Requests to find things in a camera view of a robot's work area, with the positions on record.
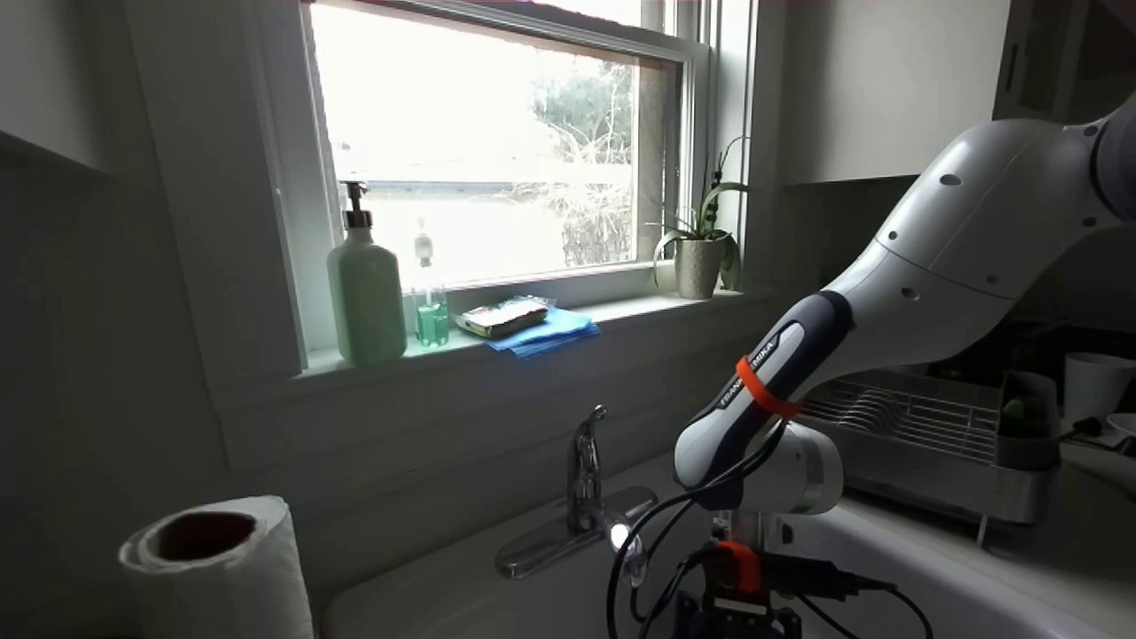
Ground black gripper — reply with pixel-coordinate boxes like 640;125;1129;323
676;587;809;639

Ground chrome sink faucet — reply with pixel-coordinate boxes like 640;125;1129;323
494;403;661;593

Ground stainless steel dish rack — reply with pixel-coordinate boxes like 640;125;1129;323
804;366;1063;549

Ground white kitchen sink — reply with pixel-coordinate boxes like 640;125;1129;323
320;454;1105;639

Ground dark utensil holder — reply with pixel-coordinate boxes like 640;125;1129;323
996;368;1064;476

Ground potted orchid plant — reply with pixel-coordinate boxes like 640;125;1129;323
650;134;757;303

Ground dark striped sponge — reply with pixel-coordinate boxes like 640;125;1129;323
455;294;553;346

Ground white mug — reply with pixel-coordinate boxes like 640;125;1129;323
1058;348;1136;430

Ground small green glass bottle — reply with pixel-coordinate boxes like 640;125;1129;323
404;224;455;354

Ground green soap pump bottle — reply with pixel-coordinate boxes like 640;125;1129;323
328;177;412;368

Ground white paper towel roll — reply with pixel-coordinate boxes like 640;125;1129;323
119;495;320;639

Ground white upper cabinet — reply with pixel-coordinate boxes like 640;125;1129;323
0;0;115;174
774;0;1019;187

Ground white framed window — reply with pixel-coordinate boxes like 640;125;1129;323
253;0;761;383

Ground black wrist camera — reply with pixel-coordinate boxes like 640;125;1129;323
761;549;860;602

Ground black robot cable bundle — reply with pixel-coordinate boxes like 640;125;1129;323
604;419;938;639

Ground orange cable strap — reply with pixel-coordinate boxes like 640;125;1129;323
734;354;809;425

